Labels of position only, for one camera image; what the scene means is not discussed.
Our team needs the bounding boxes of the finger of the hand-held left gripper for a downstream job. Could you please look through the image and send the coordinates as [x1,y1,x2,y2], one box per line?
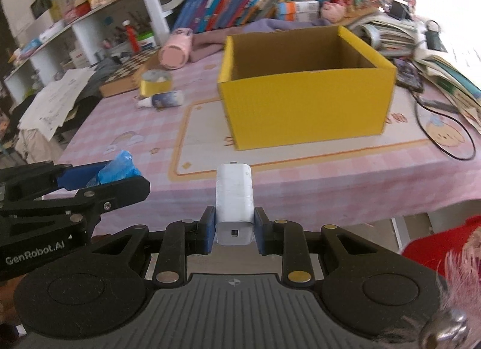
[0,161,113,203]
[0,177,151,222]

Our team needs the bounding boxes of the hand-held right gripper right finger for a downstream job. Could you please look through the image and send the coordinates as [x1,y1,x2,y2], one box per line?
[253,206,404,285]

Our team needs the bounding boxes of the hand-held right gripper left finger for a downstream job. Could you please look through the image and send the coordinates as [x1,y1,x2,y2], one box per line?
[90,205,216,285]

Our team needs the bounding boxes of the blue plastic wrapper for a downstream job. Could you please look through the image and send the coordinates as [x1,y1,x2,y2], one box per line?
[87,150,142,186]

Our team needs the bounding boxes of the small white charger plug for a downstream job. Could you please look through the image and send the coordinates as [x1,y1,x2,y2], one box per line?
[215,162,254,246]

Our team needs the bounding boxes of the dark blue small bottle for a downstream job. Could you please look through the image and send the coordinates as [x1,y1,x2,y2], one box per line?
[136,91,185,110]

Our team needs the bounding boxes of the gold tape roll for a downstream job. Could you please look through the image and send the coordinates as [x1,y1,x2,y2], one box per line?
[140,69,173,97]

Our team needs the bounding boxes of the yellow cardboard box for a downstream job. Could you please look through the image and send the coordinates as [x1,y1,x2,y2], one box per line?
[217,25,398,151]

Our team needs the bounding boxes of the beige cloth bag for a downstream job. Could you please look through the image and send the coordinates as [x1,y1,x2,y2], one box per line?
[17,129,64,164]

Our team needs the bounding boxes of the pile of printed papers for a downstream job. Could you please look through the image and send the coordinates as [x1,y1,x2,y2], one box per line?
[18,67,96,141]

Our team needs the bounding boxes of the cream desk mat orange border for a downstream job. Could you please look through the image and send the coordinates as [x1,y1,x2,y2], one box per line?
[168,99,433,181]

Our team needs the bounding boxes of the grey garment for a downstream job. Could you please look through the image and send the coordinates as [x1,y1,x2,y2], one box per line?
[73,57,123,109]

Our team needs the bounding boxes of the wooden chess board box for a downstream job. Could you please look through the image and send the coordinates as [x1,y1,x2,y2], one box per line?
[100,50,162,98]

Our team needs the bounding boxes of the pink cup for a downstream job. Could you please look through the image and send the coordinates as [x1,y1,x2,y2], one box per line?
[158,28,194,70]

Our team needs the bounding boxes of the white tub green lid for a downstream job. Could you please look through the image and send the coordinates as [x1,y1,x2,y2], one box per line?
[137,32,158,51]

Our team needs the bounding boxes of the red bottle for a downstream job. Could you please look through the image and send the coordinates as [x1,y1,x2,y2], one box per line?
[124,20,141,53]

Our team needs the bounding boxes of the pink cloth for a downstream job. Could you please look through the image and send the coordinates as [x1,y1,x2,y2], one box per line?
[188,24,264,63]

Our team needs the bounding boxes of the red garment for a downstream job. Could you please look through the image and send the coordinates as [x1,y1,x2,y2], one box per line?
[400,216,481,286]

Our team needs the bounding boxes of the white bookshelf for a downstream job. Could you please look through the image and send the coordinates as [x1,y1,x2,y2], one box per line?
[4,0,410,83]

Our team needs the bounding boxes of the purple cloth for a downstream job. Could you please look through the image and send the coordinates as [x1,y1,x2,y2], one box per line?
[240,18,331,34]

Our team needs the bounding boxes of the fluffy charm with metal bell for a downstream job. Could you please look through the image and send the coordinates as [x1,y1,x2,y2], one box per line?
[376,247,481,349]

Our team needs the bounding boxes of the orange and white medicine box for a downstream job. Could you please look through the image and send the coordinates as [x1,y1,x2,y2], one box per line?
[276,1,320,21]

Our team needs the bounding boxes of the row of leaning books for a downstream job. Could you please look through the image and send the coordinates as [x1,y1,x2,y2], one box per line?
[173,0,337,34]

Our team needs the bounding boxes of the pink pig toy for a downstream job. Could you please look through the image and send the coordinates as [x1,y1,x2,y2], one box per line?
[320,1,346,21]

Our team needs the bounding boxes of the stack of magazines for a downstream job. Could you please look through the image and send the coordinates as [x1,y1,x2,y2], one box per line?
[349,15,421,59]

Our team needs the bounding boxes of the open books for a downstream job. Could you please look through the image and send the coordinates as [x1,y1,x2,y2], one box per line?
[413,49,481,135]

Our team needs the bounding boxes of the black phone stand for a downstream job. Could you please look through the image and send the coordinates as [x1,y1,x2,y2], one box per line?
[387,0,410,21]

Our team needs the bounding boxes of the black cable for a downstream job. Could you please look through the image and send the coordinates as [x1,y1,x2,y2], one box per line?
[411,86,477,162]

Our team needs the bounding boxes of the black device with ring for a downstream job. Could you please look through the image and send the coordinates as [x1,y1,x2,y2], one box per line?
[424,20,446,52]

